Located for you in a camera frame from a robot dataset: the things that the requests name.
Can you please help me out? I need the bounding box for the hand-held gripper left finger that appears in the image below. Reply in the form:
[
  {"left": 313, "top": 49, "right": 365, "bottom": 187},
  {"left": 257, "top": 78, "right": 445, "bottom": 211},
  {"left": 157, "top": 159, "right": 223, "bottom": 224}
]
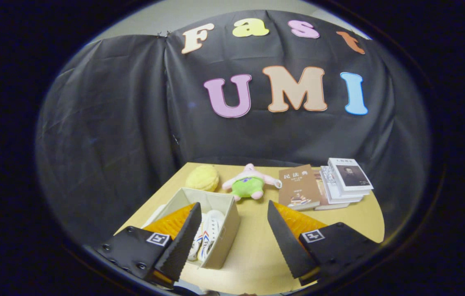
[{"left": 95, "top": 201, "right": 202, "bottom": 288}]

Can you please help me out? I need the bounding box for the cream fabric storage box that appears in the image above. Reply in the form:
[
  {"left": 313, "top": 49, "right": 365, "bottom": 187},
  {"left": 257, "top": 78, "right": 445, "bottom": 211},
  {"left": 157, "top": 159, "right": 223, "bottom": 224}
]
[{"left": 142, "top": 187, "right": 241, "bottom": 270}]

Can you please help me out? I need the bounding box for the white portrait cover book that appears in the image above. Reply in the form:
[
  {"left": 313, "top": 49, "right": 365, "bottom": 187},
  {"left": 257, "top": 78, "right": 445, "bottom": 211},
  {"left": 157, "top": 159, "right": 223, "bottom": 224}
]
[{"left": 328, "top": 158, "right": 374, "bottom": 192}]

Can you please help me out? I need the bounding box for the pink and green plush toy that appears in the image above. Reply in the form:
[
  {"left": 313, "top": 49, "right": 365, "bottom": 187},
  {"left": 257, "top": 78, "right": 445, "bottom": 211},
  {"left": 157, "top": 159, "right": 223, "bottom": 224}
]
[{"left": 222, "top": 163, "right": 282, "bottom": 201}]

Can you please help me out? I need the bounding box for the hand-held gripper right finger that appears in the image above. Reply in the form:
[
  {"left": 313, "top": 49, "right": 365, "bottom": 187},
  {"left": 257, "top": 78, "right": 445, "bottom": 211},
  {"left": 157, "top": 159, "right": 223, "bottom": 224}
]
[{"left": 267, "top": 200, "right": 381, "bottom": 286}]

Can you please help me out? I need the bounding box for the black backdrop cloth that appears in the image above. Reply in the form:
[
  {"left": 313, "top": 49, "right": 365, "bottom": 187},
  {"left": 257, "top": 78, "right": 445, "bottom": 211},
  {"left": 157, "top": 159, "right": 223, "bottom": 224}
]
[{"left": 35, "top": 10, "right": 430, "bottom": 247}]

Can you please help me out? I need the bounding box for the white shoe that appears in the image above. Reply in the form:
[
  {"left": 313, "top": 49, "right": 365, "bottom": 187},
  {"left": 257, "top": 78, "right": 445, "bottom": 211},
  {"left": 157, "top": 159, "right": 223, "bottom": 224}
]
[
  {"left": 187, "top": 212, "right": 205, "bottom": 261},
  {"left": 198, "top": 210, "right": 226, "bottom": 262}
]

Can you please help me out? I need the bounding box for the brown cover book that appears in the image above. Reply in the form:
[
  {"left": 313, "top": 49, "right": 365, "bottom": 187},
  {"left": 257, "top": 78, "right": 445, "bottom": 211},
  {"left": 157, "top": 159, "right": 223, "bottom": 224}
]
[{"left": 278, "top": 164, "right": 321, "bottom": 211}]

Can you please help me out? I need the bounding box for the yellow fluffy plush toy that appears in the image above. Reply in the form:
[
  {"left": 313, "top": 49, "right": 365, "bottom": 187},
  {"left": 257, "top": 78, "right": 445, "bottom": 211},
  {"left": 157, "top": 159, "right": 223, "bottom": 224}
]
[{"left": 185, "top": 164, "right": 219, "bottom": 192}]

